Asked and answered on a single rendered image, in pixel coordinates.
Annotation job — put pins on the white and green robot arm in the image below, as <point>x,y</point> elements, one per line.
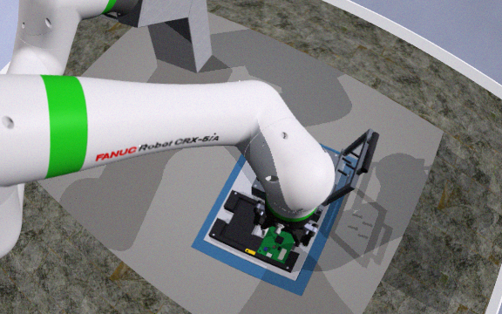
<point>52,125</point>

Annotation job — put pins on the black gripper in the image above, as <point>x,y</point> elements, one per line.
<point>297,234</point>

